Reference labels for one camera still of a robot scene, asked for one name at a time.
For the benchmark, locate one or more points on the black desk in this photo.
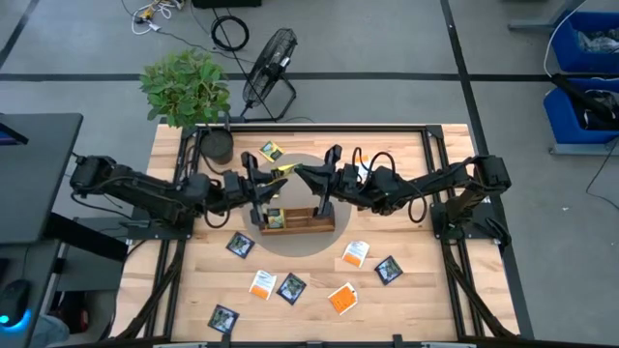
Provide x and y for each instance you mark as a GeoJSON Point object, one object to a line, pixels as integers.
{"type": "Point", "coordinates": [38, 179]}
{"type": "Point", "coordinates": [34, 270]}

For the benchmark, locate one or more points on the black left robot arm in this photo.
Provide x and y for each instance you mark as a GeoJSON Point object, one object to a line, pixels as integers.
{"type": "Point", "coordinates": [145, 193]}

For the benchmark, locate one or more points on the dark computer monitor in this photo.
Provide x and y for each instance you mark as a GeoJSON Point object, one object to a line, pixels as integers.
{"type": "Point", "coordinates": [9, 135]}

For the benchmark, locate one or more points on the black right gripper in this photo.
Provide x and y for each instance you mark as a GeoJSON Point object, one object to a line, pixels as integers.
{"type": "Point", "coordinates": [345, 183]}

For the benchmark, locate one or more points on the blue storage bin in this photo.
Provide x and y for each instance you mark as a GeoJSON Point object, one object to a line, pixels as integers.
{"type": "Point", "coordinates": [563, 48]}
{"type": "Point", "coordinates": [561, 121]}

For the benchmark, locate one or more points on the black floor fan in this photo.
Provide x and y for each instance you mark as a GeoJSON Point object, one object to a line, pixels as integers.
{"type": "Point", "coordinates": [272, 67]}

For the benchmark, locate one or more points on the green leafy plant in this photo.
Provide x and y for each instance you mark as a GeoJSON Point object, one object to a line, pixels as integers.
{"type": "Point", "coordinates": [186, 87]}

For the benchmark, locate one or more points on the black aluminium table frame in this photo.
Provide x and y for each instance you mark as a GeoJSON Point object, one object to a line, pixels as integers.
{"type": "Point", "coordinates": [338, 129]}

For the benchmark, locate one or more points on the grey metal table foot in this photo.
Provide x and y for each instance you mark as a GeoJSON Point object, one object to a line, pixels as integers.
{"type": "Point", "coordinates": [532, 25]}

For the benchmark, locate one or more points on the orange white tea packet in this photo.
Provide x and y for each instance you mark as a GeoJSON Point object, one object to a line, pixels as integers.
{"type": "Point", "coordinates": [356, 253]}
{"type": "Point", "coordinates": [362, 159]}
{"type": "Point", "coordinates": [343, 298]}
{"type": "Point", "coordinates": [262, 284]}

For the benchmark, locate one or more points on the black folded stand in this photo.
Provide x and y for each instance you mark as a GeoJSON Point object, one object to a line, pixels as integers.
{"type": "Point", "coordinates": [580, 96]}

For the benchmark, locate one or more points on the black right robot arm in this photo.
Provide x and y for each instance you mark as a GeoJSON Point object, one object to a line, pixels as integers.
{"type": "Point", "coordinates": [435, 181]}

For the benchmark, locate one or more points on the black plant pot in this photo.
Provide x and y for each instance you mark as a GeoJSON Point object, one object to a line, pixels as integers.
{"type": "Point", "coordinates": [217, 145]}

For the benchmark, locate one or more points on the black computer mouse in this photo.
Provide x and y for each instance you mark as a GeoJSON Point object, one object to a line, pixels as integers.
{"type": "Point", "coordinates": [14, 302]}

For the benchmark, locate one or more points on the round grey mat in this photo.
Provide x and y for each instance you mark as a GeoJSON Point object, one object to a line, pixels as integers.
{"type": "Point", "coordinates": [300, 244]}

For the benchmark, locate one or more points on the wooden tea organizer box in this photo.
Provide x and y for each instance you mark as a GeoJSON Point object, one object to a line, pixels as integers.
{"type": "Point", "coordinates": [309, 231]}

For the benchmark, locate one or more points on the black floor box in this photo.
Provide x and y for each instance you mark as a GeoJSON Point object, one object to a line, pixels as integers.
{"type": "Point", "coordinates": [227, 3]}

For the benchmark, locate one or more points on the black foil tea packet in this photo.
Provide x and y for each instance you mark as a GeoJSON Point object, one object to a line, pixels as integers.
{"type": "Point", "coordinates": [223, 319]}
{"type": "Point", "coordinates": [240, 244]}
{"type": "Point", "coordinates": [388, 269]}
{"type": "Point", "coordinates": [291, 288]}

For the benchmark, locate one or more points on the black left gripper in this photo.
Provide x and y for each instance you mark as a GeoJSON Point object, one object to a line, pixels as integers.
{"type": "Point", "coordinates": [242, 186]}

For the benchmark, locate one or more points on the yellow green tea packet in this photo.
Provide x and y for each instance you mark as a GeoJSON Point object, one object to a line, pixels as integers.
{"type": "Point", "coordinates": [275, 218]}
{"type": "Point", "coordinates": [286, 170]}
{"type": "Point", "coordinates": [271, 151]}

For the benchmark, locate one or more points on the silver aluminium bar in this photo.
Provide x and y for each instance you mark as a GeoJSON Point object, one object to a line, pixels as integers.
{"type": "Point", "coordinates": [447, 345]}
{"type": "Point", "coordinates": [181, 345]}

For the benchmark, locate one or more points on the person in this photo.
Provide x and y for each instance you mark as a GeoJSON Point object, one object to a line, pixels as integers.
{"type": "Point", "coordinates": [48, 333]}

